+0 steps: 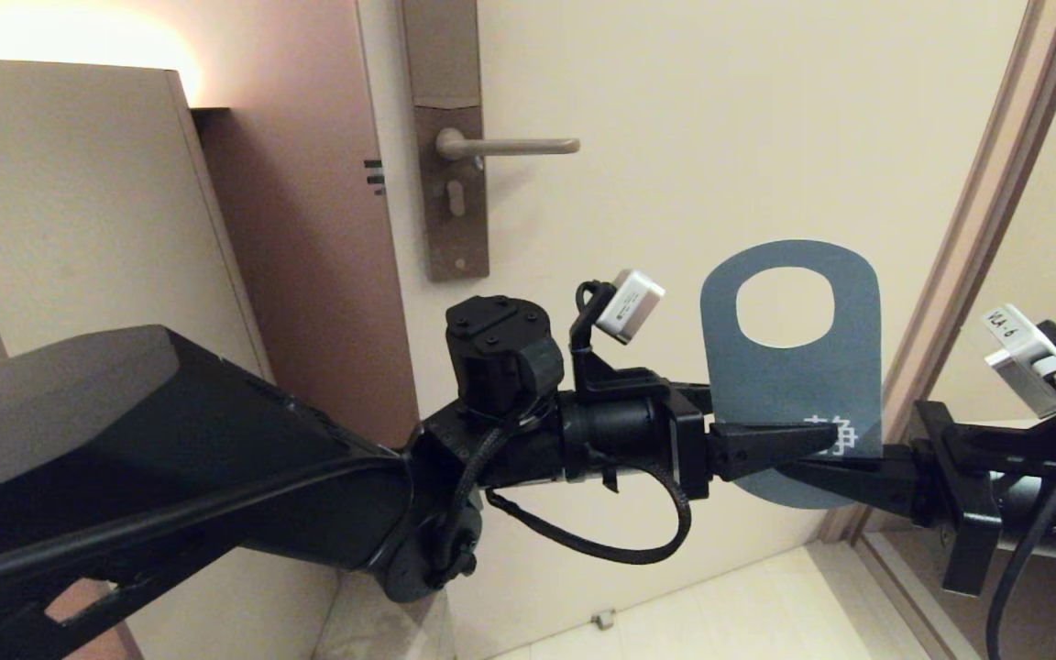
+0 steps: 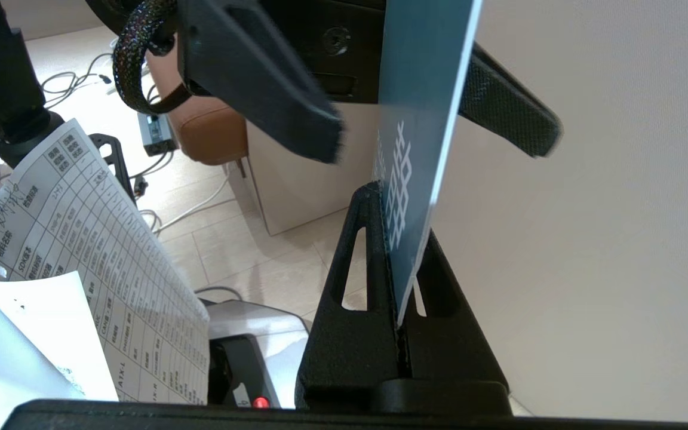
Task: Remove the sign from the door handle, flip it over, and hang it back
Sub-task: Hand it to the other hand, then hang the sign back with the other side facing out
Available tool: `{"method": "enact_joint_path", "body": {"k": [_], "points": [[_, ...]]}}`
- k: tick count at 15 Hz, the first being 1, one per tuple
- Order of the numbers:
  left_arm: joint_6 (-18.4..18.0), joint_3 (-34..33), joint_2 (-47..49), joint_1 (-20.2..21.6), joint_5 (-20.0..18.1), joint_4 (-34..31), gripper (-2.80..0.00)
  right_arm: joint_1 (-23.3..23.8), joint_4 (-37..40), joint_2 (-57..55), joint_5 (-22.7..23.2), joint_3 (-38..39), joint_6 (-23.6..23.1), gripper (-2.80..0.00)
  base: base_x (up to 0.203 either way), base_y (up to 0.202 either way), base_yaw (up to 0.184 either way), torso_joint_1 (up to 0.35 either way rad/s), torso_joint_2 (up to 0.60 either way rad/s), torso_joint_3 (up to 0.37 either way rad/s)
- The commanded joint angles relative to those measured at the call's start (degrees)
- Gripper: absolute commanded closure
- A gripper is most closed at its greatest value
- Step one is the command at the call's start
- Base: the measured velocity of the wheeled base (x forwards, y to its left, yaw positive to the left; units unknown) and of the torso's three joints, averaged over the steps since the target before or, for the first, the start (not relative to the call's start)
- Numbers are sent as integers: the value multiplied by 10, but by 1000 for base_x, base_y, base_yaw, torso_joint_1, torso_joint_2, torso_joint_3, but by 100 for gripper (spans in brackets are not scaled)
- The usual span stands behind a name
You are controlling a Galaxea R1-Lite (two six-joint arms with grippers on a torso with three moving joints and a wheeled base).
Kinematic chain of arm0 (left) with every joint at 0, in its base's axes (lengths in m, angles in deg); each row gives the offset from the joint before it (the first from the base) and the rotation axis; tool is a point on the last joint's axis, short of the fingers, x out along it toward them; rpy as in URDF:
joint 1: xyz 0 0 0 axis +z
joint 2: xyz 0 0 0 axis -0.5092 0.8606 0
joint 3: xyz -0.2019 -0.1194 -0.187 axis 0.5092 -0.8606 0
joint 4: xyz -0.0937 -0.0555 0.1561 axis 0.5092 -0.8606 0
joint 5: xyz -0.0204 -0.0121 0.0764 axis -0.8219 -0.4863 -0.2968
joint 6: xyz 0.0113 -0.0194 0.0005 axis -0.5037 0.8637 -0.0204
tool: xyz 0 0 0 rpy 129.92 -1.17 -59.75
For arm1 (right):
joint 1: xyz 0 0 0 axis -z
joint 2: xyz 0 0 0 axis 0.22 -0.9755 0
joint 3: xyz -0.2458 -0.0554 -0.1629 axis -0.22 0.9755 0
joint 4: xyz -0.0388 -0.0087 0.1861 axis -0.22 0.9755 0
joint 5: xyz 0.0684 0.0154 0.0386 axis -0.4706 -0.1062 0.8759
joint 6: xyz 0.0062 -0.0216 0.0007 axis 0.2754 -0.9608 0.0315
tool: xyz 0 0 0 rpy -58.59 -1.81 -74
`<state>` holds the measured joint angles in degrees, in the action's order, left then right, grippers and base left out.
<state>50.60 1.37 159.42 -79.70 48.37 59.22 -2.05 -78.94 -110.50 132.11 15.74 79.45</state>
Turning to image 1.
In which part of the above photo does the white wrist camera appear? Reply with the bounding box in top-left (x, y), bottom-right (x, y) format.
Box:
top-left (595, 269), bottom-right (666, 346)
top-left (984, 304), bottom-right (1056, 420)

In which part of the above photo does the black left camera bracket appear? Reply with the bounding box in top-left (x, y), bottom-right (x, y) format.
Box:
top-left (572, 280), bottom-right (666, 404)

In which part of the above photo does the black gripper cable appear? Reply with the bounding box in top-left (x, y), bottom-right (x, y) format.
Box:
top-left (986, 431), bottom-right (1056, 660)
top-left (485, 463), bottom-right (694, 566)

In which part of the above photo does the blue do-not-disturb door hanger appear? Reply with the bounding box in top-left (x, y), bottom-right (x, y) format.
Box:
top-left (699, 240), bottom-right (885, 511)

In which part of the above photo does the brown metal lock plate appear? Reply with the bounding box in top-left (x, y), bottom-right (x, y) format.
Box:
top-left (402, 0), bottom-right (490, 282)

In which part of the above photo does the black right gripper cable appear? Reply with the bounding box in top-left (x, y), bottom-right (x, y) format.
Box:
top-left (986, 431), bottom-right (1056, 660)

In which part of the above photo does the metal door handle lever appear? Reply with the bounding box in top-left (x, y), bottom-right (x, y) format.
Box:
top-left (436, 128), bottom-right (581, 161)

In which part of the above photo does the beige partition panel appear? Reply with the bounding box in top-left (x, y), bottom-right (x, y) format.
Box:
top-left (0, 60), bottom-right (338, 660)

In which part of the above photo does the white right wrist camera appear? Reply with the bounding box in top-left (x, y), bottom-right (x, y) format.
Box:
top-left (984, 304), bottom-right (1056, 420)

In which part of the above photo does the cream door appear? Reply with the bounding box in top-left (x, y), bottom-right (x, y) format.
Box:
top-left (356, 0), bottom-right (1029, 660)

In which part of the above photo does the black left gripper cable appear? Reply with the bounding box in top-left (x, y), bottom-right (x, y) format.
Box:
top-left (485, 463), bottom-right (694, 566)

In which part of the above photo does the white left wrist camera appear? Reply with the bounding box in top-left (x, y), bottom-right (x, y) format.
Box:
top-left (595, 269), bottom-right (666, 346)

